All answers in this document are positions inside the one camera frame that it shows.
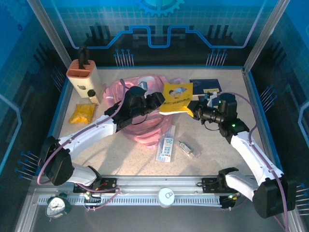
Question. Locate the aluminium frame post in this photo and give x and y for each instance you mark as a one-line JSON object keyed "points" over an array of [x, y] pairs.
{"points": [[48, 31], [265, 33]]}

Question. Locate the green alarm clock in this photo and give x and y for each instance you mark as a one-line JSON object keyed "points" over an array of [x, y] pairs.
{"points": [[56, 206]]}

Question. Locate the aluminium frame beam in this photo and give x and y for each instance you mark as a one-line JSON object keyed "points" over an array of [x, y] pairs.
{"points": [[157, 181]]}

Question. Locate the clear pen refill pack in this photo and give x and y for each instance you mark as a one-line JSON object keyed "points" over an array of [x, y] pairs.
{"points": [[166, 147]]}

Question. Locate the yellow snack bag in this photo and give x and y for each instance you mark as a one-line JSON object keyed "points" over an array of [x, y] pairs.
{"points": [[82, 113]]}

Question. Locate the small circuit board with LED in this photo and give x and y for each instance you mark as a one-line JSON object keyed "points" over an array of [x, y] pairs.
{"points": [[88, 194], [230, 197]]}

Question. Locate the small item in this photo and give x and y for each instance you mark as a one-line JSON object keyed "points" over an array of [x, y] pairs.
{"points": [[187, 148]]}

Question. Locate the yellow book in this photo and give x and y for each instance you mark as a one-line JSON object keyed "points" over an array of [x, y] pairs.
{"points": [[177, 96]]}

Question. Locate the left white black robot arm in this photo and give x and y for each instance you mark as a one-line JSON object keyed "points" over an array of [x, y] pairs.
{"points": [[89, 135]]}

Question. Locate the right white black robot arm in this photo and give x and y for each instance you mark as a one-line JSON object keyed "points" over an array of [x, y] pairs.
{"points": [[251, 152]]}

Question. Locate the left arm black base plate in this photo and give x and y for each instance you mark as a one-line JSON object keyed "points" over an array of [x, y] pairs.
{"points": [[109, 184]]}

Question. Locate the small bottle black cap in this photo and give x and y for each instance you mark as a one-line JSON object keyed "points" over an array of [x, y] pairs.
{"points": [[93, 97]]}

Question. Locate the beige knife block orange top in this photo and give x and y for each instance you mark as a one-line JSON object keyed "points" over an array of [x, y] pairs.
{"points": [[84, 82]]}

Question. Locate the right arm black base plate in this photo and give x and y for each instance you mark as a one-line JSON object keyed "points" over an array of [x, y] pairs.
{"points": [[208, 184]]}

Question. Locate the pink student backpack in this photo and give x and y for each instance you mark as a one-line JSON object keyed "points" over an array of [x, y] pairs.
{"points": [[149, 128]]}

